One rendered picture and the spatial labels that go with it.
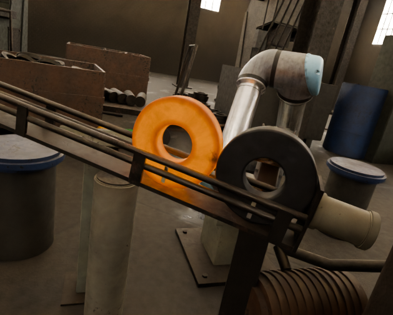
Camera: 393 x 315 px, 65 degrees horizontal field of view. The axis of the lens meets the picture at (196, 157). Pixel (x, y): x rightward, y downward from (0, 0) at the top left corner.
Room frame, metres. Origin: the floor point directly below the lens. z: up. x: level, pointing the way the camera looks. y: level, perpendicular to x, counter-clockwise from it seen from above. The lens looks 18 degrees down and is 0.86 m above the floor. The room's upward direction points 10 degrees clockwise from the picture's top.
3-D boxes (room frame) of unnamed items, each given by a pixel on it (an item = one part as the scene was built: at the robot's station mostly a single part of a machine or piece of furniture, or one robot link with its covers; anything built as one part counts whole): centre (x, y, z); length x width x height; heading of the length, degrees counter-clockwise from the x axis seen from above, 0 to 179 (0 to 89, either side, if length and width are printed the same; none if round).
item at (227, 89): (4.18, -0.84, 0.43); 1.23 x 0.93 x 0.87; 108
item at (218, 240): (1.26, -0.22, 0.13); 0.40 x 0.40 x 0.26; 20
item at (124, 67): (4.32, 1.44, 0.38); 1.03 x 0.83 x 0.75; 113
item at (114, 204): (0.77, 0.20, 0.26); 0.12 x 0.12 x 0.52
